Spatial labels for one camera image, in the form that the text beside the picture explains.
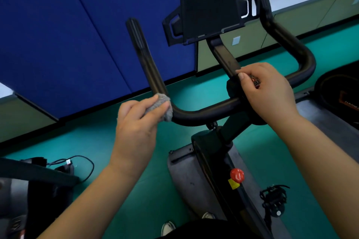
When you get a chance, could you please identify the person's left hand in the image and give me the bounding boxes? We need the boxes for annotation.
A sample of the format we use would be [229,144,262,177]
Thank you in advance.
[109,94,171,181]

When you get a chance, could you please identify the grey and black machine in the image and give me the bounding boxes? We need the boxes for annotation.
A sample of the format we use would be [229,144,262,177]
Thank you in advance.
[0,157,81,239]

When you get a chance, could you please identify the grey-green low cabinet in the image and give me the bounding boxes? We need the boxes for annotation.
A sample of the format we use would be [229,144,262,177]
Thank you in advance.
[0,82,59,144]

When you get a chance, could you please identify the black bike handlebar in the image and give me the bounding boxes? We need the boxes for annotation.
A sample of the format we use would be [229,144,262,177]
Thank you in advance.
[125,0,317,127]

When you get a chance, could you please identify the person's right hand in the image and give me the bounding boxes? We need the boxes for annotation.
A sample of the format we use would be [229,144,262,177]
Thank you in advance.
[236,62,300,133]

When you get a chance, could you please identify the blue partition panel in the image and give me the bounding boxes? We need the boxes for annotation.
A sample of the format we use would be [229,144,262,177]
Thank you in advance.
[0,0,132,120]
[62,0,197,94]

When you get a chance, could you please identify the black power adapter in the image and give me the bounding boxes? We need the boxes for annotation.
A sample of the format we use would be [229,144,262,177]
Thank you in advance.
[54,163,75,176]

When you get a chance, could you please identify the black round exercise machine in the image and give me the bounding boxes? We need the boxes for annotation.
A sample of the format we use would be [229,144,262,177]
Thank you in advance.
[314,61,359,131]

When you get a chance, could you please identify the person's right forearm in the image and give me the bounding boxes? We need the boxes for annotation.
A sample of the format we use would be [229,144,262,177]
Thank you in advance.
[276,116,359,239]

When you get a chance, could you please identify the black bike pedal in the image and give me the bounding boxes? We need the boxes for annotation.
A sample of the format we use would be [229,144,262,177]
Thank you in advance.
[259,184,291,231]

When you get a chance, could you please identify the person's left forearm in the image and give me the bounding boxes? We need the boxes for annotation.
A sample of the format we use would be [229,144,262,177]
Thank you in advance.
[37,163,141,239]

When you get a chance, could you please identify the black cable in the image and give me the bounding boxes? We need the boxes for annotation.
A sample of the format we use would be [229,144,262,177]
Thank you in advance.
[46,155,95,184]

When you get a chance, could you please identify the long grey-green cabinet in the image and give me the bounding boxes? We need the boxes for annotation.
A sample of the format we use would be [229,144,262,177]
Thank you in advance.
[196,0,359,73]

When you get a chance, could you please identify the black exercise bike frame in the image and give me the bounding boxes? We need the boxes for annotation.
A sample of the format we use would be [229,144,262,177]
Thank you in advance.
[191,37,275,239]

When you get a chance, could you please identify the grey flywheel cover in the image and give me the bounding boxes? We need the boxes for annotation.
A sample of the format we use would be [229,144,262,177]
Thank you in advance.
[167,144,293,239]

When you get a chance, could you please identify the red round knob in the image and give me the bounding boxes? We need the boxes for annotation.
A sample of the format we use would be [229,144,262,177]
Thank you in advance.
[230,168,245,184]

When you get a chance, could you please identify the person's black clothing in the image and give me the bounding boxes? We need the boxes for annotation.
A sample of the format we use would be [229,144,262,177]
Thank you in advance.
[157,218,262,239]

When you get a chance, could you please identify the black tablet holder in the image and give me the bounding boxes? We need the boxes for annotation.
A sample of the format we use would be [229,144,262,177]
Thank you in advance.
[162,0,260,47]

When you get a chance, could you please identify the grey cleaning cloth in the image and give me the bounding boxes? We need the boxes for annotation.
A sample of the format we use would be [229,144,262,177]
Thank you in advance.
[144,93,174,122]

